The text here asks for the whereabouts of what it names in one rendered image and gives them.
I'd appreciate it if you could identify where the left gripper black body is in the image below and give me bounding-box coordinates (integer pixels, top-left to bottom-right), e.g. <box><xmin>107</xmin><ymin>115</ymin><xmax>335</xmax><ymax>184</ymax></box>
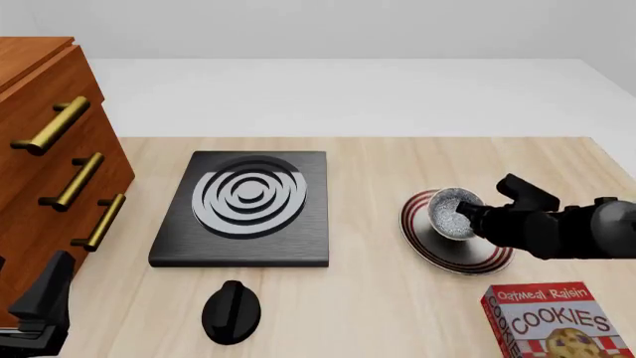
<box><xmin>0</xmin><ymin>314</ymin><xmax>72</xmax><ymax>358</ymax></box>

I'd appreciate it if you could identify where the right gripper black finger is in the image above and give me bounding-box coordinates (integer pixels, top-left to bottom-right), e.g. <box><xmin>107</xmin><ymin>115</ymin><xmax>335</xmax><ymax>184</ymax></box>
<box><xmin>455</xmin><ymin>200</ymin><xmax>487</xmax><ymax>226</ymax></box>

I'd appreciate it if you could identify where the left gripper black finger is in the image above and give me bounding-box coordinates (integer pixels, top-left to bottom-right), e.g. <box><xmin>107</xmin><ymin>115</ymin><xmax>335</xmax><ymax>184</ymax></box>
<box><xmin>8</xmin><ymin>250</ymin><xmax>77</xmax><ymax>322</ymax></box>

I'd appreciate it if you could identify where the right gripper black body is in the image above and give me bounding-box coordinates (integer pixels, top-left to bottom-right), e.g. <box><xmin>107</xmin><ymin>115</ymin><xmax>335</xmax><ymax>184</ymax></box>
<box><xmin>472</xmin><ymin>203</ymin><xmax>549</xmax><ymax>260</ymax></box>

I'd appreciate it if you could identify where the speckled black bowl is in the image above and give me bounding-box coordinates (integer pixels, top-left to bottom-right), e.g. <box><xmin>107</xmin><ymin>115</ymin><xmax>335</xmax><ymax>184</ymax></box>
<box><xmin>426</xmin><ymin>186</ymin><xmax>487</xmax><ymax>242</ymax></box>

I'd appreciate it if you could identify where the plate with red rings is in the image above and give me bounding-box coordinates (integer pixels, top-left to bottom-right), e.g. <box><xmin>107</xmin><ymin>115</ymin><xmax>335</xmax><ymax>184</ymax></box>
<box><xmin>398</xmin><ymin>188</ymin><xmax>515</xmax><ymax>276</ymax></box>

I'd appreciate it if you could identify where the flat black stove plate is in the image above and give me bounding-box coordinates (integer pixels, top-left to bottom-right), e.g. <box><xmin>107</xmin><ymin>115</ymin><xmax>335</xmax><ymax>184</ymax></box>
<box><xmin>147</xmin><ymin>149</ymin><xmax>331</xmax><ymax>269</ymax></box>

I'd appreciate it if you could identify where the oatmeal raisin cookies box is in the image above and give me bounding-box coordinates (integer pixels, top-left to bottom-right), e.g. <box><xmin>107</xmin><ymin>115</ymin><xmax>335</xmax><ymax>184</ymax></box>
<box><xmin>479</xmin><ymin>280</ymin><xmax>636</xmax><ymax>358</ymax></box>

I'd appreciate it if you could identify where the round black stove knob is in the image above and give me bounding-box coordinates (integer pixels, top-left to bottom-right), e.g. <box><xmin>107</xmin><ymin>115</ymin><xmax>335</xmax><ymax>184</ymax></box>
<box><xmin>201</xmin><ymin>279</ymin><xmax>263</xmax><ymax>346</ymax></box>

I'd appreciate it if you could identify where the large wooden cabinet drawer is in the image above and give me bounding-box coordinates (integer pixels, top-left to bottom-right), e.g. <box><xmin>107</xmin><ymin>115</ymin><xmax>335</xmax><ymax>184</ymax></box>
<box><xmin>0</xmin><ymin>44</ymin><xmax>106</xmax><ymax>210</ymax></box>

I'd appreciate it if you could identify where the wooden cabinet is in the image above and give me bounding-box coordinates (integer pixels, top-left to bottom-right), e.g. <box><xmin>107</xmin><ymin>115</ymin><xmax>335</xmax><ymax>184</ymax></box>
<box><xmin>0</xmin><ymin>36</ymin><xmax>136</xmax><ymax>313</ymax></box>

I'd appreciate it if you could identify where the long brass drawer handle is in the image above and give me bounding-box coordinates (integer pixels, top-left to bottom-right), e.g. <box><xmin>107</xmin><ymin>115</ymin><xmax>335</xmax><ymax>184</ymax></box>
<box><xmin>9</xmin><ymin>95</ymin><xmax>92</xmax><ymax>157</ymax></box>

